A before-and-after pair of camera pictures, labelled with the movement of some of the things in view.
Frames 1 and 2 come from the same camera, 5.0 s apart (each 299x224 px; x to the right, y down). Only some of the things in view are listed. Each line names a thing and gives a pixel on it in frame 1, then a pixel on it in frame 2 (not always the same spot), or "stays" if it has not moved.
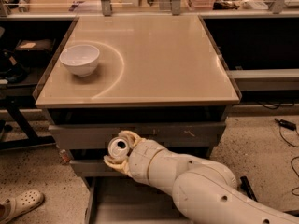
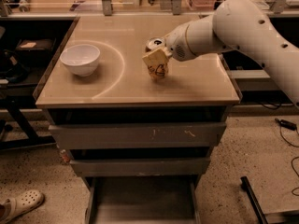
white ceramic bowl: x=81 y=60 stays
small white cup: x=118 y=147 → x=158 y=72
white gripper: x=140 y=159 → x=176 y=43
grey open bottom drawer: x=123 y=200 stays
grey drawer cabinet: x=158 y=76 stays
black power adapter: x=287 y=124 stays
